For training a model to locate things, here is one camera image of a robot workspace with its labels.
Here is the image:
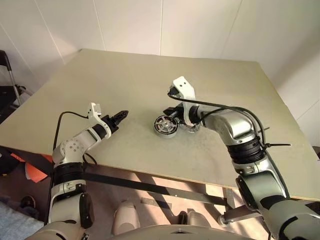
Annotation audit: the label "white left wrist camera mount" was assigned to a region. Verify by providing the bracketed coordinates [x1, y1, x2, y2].
[86, 101, 113, 139]

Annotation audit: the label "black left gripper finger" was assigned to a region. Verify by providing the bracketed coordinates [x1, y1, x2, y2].
[114, 112, 130, 124]
[112, 109, 130, 119]

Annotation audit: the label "silver robot torso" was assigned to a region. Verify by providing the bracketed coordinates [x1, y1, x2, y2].
[24, 221, 273, 240]

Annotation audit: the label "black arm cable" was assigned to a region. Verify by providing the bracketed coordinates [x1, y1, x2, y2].
[166, 91, 267, 152]
[51, 111, 98, 176]

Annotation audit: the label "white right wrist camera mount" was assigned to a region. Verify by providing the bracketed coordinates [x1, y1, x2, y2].
[172, 76, 196, 126]

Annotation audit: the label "black ring rotor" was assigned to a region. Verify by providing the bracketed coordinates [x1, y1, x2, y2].
[154, 115, 178, 134]

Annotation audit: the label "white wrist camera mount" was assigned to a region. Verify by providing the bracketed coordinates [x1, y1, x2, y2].
[172, 76, 196, 126]
[86, 101, 113, 139]

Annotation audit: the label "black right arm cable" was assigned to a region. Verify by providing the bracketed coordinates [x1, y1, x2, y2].
[166, 91, 267, 152]

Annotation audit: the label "black folding chair silver frame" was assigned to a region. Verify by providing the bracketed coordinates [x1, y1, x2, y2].
[0, 49, 35, 120]

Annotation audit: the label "dark round object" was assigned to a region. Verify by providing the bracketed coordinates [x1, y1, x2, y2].
[0, 146, 20, 176]

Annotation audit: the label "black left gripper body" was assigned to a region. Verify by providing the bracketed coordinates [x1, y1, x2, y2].
[100, 114, 120, 134]

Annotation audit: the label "silver motor housing copper coils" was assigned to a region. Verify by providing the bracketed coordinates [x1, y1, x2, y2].
[152, 115, 180, 139]

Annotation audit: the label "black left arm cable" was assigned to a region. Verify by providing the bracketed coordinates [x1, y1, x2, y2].
[51, 111, 98, 176]

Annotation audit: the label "grey metal table leg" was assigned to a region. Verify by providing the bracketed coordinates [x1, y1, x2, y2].
[217, 187, 263, 226]

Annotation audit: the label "orange sheet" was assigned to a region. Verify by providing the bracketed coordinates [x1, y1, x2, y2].
[11, 152, 51, 184]

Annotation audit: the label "black table frame crossbar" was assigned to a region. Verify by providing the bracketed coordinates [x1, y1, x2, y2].
[82, 171, 231, 208]

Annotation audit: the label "beige rounded robot foot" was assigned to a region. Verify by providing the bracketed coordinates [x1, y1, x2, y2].
[186, 211, 209, 228]
[113, 201, 140, 236]

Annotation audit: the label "black zip tie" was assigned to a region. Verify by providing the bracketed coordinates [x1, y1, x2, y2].
[261, 142, 293, 148]

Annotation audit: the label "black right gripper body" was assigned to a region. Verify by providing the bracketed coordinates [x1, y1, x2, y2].
[174, 104, 186, 124]

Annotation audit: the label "silver finned motor cover plate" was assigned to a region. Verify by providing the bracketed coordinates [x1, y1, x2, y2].
[180, 121, 202, 134]

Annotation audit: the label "blue grey cloth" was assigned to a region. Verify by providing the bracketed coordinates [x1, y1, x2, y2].
[0, 197, 45, 240]

